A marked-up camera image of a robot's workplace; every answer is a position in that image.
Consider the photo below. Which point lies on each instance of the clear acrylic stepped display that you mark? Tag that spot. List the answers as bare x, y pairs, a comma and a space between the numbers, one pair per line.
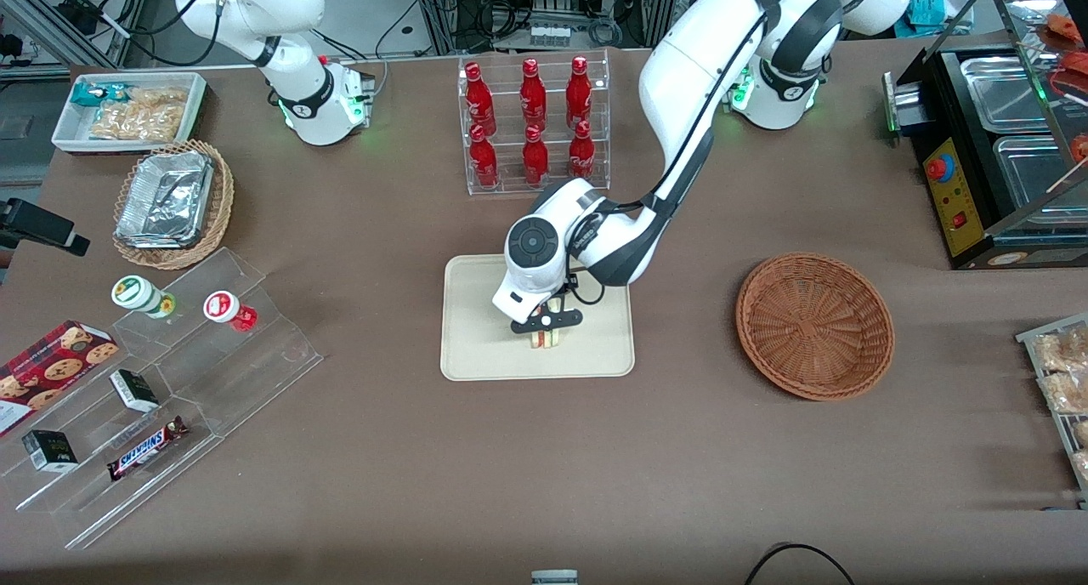
255, 372

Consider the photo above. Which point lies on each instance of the clear bag of crackers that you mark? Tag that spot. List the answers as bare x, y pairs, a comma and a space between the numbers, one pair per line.
140, 116

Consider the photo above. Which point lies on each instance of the wrapped pastry bag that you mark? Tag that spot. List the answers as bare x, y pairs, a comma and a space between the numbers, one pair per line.
1067, 351
1081, 432
1069, 392
1081, 466

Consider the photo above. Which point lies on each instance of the teal snack packet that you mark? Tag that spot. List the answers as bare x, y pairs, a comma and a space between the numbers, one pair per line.
89, 93

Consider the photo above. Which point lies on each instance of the beige plastic tray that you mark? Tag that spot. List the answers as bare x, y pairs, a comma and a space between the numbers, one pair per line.
476, 347

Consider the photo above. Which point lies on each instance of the snickers chocolate bar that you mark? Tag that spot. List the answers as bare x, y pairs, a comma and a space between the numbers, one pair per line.
146, 449

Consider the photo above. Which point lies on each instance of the grey device edge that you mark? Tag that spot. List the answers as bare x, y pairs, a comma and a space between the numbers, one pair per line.
554, 577

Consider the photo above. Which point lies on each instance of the green capped drink bottle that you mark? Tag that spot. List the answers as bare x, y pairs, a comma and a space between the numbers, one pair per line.
140, 294

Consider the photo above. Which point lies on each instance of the small black box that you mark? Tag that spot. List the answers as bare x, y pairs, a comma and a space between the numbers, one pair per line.
49, 451
134, 389

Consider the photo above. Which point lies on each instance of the red cola bottle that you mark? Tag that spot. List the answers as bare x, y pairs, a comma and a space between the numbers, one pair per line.
478, 100
581, 153
579, 92
484, 158
532, 96
535, 156

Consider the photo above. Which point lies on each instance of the aluminium foil tray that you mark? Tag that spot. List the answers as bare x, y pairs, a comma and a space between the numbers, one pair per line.
166, 198

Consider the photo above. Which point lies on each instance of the light wicker basket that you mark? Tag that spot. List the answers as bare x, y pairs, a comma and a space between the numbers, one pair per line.
223, 202

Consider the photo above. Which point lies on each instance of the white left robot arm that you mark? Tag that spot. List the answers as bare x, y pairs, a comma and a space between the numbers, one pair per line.
680, 83

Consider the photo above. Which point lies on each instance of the red capped drink bottle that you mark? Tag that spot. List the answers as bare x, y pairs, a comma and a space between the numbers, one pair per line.
228, 309

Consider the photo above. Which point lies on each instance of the white rectangular bin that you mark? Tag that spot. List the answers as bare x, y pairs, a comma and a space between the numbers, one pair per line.
68, 139

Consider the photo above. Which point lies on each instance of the brown wicker basket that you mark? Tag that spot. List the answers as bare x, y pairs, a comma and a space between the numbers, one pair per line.
812, 330

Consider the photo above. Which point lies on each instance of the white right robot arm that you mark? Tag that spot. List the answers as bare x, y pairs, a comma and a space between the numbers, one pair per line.
314, 100

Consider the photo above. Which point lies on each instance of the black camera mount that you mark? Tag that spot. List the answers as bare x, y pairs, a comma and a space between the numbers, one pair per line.
38, 224

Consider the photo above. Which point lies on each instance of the white power strip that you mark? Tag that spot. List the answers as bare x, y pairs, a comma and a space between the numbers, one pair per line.
548, 34

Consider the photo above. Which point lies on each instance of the black food warmer appliance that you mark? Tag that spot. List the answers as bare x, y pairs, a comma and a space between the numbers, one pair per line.
952, 202

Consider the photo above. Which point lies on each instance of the red cookie box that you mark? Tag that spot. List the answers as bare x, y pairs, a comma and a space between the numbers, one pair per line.
51, 368

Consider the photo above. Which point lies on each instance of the clear acrylic bottle rack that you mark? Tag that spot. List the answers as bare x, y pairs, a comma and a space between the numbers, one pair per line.
510, 185

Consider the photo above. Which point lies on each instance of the triangular sandwich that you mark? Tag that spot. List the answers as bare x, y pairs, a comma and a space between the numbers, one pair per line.
546, 339

